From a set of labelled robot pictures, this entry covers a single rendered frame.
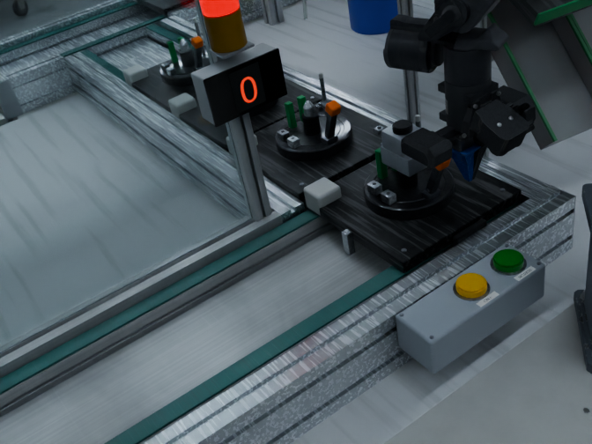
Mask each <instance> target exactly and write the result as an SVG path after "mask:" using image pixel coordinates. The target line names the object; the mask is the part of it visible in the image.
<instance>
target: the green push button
mask: <svg viewBox="0 0 592 444"><path fill-rule="evenodd" d="M523 264H524V258H523V255H522V254H521V253H520V252H518V251H516V250H514V249H502V250H500V251H498V252H497V253H495V255H494V256H493V265H494V267H495V268H496V269H497V270H499V271H502V272H516V271H518V270H520V269H521V268H522V267H523Z"/></svg>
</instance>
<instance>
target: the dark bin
mask: <svg viewBox="0 0 592 444"><path fill-rule="evenodd" d="M509 1H510V2H511V3H512V4H513V5H514V6H515V8H516V9H517V10H518V11H519V12H520V13H521V14H522V15H523V16H524V17H525V18H526V19H527V20H528V22H529V23H530V24H531V25H532V26H533V27H536V26H540V25H542V24H545V23H547V22H550V21H553V20H555V19H559V18H562V17H564V16H566V15H569V14H571V13H574V12H577V11H580V10H583V9H586V8H588V7H590V6H592V0H509Z"/></svg>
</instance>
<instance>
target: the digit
mask: <svg viewBox="0 0 592 444"><path fill-rule="evenodd" d="M228 75H229V79H230V83H231V87H232V90H233V97H234V101H235V105H236V108H237V112H238V114H239V113H241V112H243V111H245V110H248V109H250V108H252V107H254V106H256V105H259V104H261V103H263V102H265V101H266V97H265V92H264V89H263V81H262V76H261V72H260V68H259V63H258V62H256V63H253V64H250V65H249V66H247V67H244V68H242V69H240V70H237V71H235V72H233V73H230V74H228Z"/></svg>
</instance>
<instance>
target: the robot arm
mask: <svg viewBox="0 0 592 444"><path fill-rule="evenodd" d="M499 1H500V0H434V10H435V12H434V14H433V15H432V16H431V17H430V18H413V17H410V16H407V15H401V14H398V15H396V16H395V17H394V18H393V19H391V20H390V30H389V32H388V35H387V39H386V42H385V48H384V49H383V57H384V61H385V64H387V66H388V67H389V68H395V69H401V70H413V71H419V72H424V73H431V72H433V71H434V70H435V69H436V67H437V66H441V65H442V64H443V62H444V80H445V81H443V82H441V83H439V84H438V91H439V92H441V93H445V104H446V109H445V110H443V111H441V112H440V119H441V120H442V121H444V122H446V123H447V126H446V127H444V128H442V129H439V130H437V131H435V132H434V131H430V130H428V129H425V128H421V129H418V130H416V131H414V132H412V133H410V134H409V135H407V136H406V137H404V138H403V139H402V140H401V149H402V153H403V154H405V155H407V156H409V157H410V158H412V159H415V160H416V161H418V162H420V163H421V164H423V165H425V166H427V167H430V168H434V167H436V166H438V165H440V164H442V163H443V162H445V161H447V160H449V159H451V158H453V160H454V162H455V163H456V165H457V166H458V168H459V170H460V172H461V173H462V176H463V177H464V179H465V180H467V181H472V180H474V179H475V176H476V174H477V170H478V168H479V165H480V163H481V160H482V158H483V156H484V154H485V150H486V148H488V149H489V150H490V152H491V153H492V154H494V155H495V156H503V155H505V154H507V153H508V152H509V151H511V150H513V149H514V148H515V147H518V146H520V145H521V144H522V141H523V139H524V138H525V135H526V134H527V133H529V132H531V131H532V130H533V129H534V128H535V126H534V124H533V123H534V121H535V119H536V108H535V105H534V101H533V100H532V99H531V97H530V96H529V95H528V94H527V93H524V92H520V91H517V90H515V89H513V88H510V87H508V86H505V85H503V86H501V87H499V83H497V82H494V81H492V51H498V50H499V49H500V48H501V47H502V46H503V45H504V44H505V43H506V42H507V40H508V39H509V35H508V34H507V33H506V32H505V31H504V30H502V29H500V28H499V27H498V26H497V24H496V23H492V24H491V25H490V26H489V27H488V28H480V27H475V26H476V25H477V24H478V23H479V22H480V21H481V20H482V19H483V18H484V17H485V16H486V15H487V14H488V13H489V12H491V11H492V10H493V9H494V8H495V6H496V5H497V4H498V3H499Z"/></svg>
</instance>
